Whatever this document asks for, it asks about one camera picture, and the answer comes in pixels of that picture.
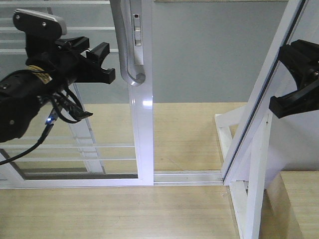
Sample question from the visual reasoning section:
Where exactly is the white wall panel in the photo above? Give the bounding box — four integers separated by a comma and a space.
264, 62, 319, 190

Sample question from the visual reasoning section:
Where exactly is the aluminium floor track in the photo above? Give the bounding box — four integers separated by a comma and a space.
154, 170, 223, 186

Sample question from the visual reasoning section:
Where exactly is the light wooden box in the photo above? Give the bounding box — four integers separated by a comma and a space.
266, 171, 319, 239

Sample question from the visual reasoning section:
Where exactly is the white door frame post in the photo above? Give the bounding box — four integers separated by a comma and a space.
219, 0, 319, 185

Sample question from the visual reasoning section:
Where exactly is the white triangular support bracket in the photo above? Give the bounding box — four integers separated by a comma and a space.
224, 111, 273, 239

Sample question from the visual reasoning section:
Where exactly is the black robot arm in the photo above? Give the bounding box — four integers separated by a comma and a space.
0, 34, 115, 142

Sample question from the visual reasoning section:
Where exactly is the light wooden floor platform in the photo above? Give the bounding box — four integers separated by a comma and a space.
0, 103, 242, 239

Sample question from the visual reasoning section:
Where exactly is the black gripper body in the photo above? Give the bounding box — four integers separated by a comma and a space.
25, 34, 81, 86

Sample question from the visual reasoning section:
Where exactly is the silver door lock plate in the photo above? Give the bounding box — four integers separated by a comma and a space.
132, 13, 142, 47

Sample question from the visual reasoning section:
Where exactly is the white framed sliding glass door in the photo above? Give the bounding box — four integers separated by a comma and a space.
0, 0, 154, 188

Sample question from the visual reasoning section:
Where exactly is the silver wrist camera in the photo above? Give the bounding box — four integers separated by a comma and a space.
12, 8, 67, 40

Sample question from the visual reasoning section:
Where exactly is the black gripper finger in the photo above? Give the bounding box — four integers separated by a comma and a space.
269, 85, 319, 119
278, 39, 319, 90
55, 36, 90, 54
75, 42, 116, 84

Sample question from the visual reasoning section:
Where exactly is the black camera cable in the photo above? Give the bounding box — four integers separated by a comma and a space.
0, 87, 94, 165

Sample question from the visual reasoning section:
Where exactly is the silver door handle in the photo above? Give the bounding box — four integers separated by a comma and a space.
110, 0, 146, 86

